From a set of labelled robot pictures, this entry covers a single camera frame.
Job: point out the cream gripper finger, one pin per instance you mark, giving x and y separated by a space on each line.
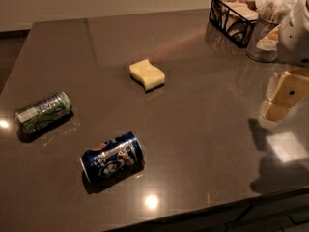
284 91

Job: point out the blue pepsi can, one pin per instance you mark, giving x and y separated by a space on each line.
108 158

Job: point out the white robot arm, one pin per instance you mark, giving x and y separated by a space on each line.
293 40

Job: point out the green soda can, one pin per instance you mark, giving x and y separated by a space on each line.
41 114

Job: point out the metal mesh cup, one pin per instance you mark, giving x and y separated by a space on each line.
262 44

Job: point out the white plastic packets in cup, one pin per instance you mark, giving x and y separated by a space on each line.
274 10

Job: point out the yellow sponge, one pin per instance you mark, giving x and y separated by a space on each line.
147 74

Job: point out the black wire napkin holder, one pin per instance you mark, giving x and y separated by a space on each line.
235 19

